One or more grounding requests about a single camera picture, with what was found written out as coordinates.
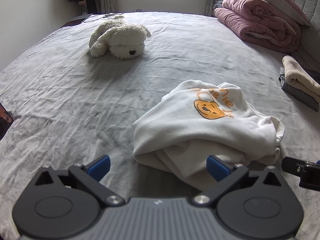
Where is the white bear print sweatshirt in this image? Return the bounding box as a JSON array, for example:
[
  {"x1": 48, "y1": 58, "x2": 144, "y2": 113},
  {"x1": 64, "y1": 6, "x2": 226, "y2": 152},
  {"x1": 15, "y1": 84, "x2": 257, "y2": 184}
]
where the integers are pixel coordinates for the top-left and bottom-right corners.
[{"x1": 132, "y1": 79, "x2": 285, "y2": 191}]

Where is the folded grey garment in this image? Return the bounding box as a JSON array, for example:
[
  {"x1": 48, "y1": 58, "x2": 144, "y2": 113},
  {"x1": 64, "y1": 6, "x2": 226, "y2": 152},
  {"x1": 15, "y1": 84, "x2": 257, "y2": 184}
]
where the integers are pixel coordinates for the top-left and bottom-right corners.
[{"x1": 279, "y1": 67, "x2": 320, "y2": 112}]

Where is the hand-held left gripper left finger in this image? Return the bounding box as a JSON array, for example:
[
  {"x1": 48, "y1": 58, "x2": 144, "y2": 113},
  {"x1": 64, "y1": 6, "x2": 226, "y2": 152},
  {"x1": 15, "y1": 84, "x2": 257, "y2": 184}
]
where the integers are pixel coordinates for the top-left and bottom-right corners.
[{"x1": 32, "y1": 154, "x2": 125, "y2": 207}]

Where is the grey quilted headboard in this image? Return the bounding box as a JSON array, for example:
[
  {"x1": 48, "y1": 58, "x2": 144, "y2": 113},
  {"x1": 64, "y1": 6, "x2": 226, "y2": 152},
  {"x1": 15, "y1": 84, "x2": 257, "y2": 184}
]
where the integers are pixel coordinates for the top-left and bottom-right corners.
[{"x1": 274, "y1": 0, "x2": 320, "y2": 80}]

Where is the white plush dog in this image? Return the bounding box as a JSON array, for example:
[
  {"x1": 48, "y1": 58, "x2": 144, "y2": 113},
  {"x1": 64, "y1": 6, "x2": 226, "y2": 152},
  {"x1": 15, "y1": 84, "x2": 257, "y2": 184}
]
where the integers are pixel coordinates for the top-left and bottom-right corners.
[{"x1": 89, "y1": 16, "x2": 152, "y2": 60}]

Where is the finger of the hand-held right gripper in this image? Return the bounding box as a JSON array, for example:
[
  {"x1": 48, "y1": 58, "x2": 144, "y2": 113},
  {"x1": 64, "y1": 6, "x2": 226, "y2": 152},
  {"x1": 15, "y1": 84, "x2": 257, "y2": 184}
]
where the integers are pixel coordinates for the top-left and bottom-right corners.
[{"x1": 281, "y1": 156, "x2": 320, "y2": 189}]

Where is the folded pink quilt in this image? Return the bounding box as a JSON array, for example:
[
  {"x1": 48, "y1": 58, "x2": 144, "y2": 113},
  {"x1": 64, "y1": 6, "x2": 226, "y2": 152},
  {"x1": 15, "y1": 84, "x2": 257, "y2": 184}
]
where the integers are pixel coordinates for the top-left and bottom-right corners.
[{"x1": 214, "y1": 0, "x2": 302, "y2": 53}]

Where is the folded beige garment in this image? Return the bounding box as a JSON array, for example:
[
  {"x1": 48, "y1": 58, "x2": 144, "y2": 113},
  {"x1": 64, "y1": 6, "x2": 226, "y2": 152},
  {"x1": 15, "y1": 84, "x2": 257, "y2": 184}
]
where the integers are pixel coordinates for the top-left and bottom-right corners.
[{"x1": 282, "y1": 55, "x2": 320, "y2": 103}]

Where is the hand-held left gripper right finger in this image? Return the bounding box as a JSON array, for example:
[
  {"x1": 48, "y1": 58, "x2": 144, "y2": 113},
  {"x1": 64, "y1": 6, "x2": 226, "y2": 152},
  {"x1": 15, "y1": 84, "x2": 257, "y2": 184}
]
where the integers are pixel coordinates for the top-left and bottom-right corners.
[{"x1": 191, "y1": 154, "x2": 284, "y2": 208}]

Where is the charging cable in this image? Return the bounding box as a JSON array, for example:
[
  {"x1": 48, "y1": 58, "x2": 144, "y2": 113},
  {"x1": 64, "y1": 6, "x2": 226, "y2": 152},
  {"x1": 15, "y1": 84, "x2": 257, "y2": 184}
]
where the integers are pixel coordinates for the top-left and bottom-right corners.
[{"x1": 85, "y1": 12, "x2": 124, "y2": 23}]

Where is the dark laptop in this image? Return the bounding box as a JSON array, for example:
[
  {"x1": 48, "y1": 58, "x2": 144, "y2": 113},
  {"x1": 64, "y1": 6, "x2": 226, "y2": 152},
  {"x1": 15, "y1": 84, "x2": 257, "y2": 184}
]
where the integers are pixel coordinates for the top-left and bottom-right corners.
[{"x1": 61, "y1": 13, "x2": 93, "y2": 28}]

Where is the pink and grey pillow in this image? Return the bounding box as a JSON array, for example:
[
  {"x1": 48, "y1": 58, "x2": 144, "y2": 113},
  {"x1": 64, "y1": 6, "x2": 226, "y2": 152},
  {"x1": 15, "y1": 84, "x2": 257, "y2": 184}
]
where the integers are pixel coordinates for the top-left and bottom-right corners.
[{"x1": 234, "y1": 0, "x2": 311, "y2": 26}]

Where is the smartphone with lit screen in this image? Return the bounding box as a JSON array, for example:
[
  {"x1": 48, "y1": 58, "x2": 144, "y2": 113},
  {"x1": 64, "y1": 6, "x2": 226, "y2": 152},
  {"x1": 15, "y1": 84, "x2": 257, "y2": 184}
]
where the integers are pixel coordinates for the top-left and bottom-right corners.
[{"x1": 0, "y1": 102, "x2": 13, "y2": 140}]

